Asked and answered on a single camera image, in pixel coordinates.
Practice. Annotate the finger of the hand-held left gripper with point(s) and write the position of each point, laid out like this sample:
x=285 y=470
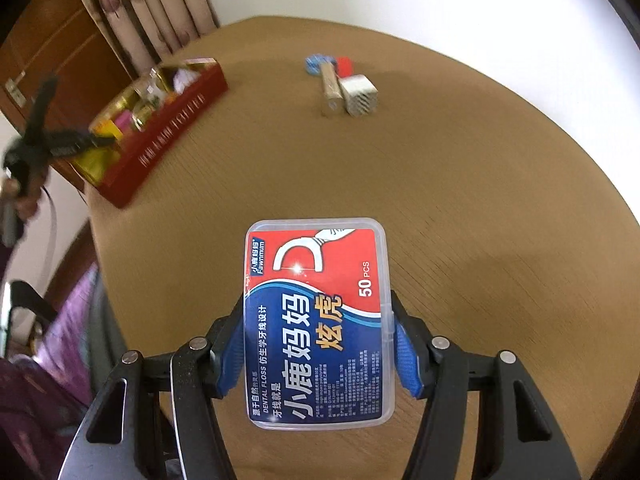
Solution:
x=80 y=144
x=41 y=105

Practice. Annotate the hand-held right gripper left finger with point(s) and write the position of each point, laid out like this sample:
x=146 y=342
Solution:
x=231 y=360

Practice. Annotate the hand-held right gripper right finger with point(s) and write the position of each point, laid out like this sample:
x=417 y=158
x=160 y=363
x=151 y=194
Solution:
x=406 y=360

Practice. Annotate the small yellow box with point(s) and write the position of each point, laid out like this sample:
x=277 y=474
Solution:
x=106 y=129

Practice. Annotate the small pink box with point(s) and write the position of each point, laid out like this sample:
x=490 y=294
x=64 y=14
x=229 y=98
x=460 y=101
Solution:
x=124 y=122

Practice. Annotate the red tin box gold inside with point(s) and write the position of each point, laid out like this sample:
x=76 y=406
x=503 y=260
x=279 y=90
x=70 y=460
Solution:
x=165 y=125

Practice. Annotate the clear dental floss box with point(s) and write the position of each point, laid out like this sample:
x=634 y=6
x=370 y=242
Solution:
x=320 y=320

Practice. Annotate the small white box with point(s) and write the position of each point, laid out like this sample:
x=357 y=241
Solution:
x=184 y=79

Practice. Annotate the person's left hand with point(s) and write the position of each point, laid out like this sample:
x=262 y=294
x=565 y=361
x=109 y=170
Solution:
x=27 y=202

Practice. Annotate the metal door latch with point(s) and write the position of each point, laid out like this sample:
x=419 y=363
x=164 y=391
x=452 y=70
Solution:
x=15 y=91

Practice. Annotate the brown wooden door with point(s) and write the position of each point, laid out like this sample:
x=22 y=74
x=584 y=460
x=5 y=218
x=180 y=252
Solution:
x=55 y=50

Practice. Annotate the beige leaf print curtain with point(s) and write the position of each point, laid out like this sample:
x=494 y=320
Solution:
x=145 y=5

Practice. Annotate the brown wood-grain tablecloth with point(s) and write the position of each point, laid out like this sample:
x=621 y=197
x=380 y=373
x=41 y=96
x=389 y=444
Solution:
x=450 y=200

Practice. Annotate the person's purple clothing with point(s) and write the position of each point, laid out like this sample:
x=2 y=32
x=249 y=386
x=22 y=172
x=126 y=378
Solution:
x=40 y=400

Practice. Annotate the small blue packet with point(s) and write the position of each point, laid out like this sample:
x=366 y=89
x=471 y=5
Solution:
x=315 y=63

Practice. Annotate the small red box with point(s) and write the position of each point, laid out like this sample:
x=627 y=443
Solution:
x=344 y=65

